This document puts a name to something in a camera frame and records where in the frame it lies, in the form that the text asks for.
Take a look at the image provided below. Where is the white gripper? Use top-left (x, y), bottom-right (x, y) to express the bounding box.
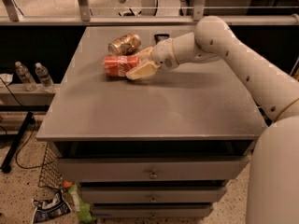
top-left (126, 38), bottom-right (178, 80)

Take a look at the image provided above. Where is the red coke can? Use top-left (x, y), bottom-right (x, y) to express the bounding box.
top-left (102, 56), bottom-right (140, 77)

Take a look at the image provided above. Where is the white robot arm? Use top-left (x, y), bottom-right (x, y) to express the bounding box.
top-left (126, 16), bottom-right (299, 224)

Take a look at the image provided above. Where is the orange soda can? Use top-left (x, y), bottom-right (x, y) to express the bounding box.
top-left (108, 33), bottom-right (141, 56)

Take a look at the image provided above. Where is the grey drawer cabinet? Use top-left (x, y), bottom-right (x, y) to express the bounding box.
top-left (37, 27), bottom-right (265, 209)

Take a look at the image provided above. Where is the right water bottle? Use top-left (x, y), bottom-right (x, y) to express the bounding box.
top-left (36, 63), bottom-right (54, 92)

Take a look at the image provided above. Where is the water bottle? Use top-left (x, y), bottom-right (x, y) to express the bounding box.
top-left (15, 62), bottom-right (37, 91)
top-left (36, 63), bottom-right (54, 92)

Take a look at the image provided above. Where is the top drawer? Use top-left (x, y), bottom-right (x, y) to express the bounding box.
top-left (58, 156), bottom-right (249, 182)

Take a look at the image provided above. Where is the drawer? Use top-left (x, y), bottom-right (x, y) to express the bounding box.
top-left (58, 156), bottom-right (249, 182)
top-left (80, 187), bottom-right (227, 203)
top-left (92, 205), bottom-right (213, 218)

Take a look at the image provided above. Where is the left water bottle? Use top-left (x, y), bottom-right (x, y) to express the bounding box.
top-left (15, 62), bottom-right (37, 91)

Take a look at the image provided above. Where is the middle drawer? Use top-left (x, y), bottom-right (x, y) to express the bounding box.
top-left (80, 187), bottom-right (227, 203)

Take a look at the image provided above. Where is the metal railing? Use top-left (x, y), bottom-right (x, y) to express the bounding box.
top-left (0, 0), bottom-right (299, 25)

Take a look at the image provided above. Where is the bottom drawer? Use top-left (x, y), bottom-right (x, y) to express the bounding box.
top-left (92, 205), bottom-right (213, 218)

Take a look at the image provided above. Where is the green plastic bottle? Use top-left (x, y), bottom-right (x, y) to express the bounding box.
top-left (68, 184), bottom-right (96, 224)

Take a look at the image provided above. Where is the black stand leg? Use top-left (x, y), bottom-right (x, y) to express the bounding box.
top-left (1, 112), bottom-right (34, 174)

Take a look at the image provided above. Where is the crumpled chip bag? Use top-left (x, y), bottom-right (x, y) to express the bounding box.
top-left (32, 190), bottom-right (72, 224)

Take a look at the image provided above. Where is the black floor cable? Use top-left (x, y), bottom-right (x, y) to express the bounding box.
top-left (0, 77), bottom-right (55, 170)

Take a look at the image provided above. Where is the wire mesh basket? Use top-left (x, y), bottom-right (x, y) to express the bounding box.
top-left (38, 145), bottom-right (63, 189)

